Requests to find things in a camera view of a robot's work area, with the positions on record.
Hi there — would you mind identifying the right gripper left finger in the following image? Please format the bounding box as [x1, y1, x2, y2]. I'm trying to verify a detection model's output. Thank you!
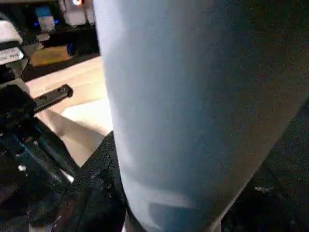
[55, 131, 131, 232]

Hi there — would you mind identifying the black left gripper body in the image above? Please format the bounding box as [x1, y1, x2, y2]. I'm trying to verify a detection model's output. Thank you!
[0, 83, 81, 214]

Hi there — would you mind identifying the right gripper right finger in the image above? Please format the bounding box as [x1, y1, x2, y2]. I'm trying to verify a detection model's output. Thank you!
[221, 164, 309, 232]

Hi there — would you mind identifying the white plastic table top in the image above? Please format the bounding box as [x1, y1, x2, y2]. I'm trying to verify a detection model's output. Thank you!
[25, 55, 116, 168]

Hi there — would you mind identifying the white plastic table leg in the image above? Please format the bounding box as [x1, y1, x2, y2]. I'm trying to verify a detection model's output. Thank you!
[92, 0, 309, 232]

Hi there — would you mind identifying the yellow cardboard box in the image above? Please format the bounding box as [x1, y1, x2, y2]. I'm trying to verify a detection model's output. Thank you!
[29, 45, 71, 68]

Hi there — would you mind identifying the blue and white box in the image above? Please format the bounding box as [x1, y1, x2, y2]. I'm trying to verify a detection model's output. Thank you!
[34, 5, 56, 31]

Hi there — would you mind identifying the black storage shelf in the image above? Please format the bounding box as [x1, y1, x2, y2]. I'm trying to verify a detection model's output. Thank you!
[0, 0, 100, 61]

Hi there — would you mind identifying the white device box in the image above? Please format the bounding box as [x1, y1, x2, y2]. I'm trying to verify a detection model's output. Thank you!
[58, 0, 95, 27]

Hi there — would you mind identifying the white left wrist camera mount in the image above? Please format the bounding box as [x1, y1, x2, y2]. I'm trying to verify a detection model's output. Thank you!
[0, 20, 24, 44]

